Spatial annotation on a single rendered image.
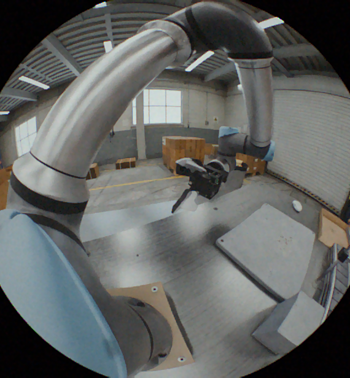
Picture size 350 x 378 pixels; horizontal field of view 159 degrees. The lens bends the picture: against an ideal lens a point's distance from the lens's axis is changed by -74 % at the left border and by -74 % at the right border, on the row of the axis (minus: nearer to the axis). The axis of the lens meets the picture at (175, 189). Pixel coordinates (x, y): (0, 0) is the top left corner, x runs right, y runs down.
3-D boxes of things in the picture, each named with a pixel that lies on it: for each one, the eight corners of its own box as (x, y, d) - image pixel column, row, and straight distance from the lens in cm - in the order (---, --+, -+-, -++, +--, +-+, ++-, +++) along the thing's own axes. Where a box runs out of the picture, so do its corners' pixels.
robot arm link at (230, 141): (249, 130, 53) (245, 156, 54) (223, 126, 56) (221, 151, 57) (245, 129, 45) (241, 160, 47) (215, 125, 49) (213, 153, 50)
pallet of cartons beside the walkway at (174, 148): (204, 172, 342) (206, 139, 324) (175, 177, 306) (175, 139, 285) (185, 161, 442) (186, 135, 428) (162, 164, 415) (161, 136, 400)
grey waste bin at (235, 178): (229, 200, 228) (236, 167, 204) (215, 190, 255) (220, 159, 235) (245, 196, 257) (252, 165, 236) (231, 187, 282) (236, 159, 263)
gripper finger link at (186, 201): (184, 222, 33) (204, 194, 35) (168, 210, 36) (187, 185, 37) (187, 224, 36) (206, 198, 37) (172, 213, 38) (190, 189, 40)
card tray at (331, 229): (350, 265, 79) (355, 258, 78) (317, 239, 68) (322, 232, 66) (346, 231, 103) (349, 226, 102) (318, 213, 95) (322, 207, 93)
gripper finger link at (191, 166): (201, 157, 25) (212, 171, 33) (178, 149, 28) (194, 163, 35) (194, 171, 24) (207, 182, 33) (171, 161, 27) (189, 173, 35)
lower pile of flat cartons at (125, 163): (115, 170, 411) (115, 163, 405) (118, 165, 462) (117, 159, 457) (136, 167, 403) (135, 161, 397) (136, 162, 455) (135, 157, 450)
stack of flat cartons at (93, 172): (77, 182, 397) (74, 172, 389) (81, 176, 445) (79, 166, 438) (97, 178, 377) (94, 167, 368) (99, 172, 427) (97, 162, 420)
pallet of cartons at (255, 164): (241, 178, 345) (248, 135, 326) (221, 169, 399) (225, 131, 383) (263, 174, 443) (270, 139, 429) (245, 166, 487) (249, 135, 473)
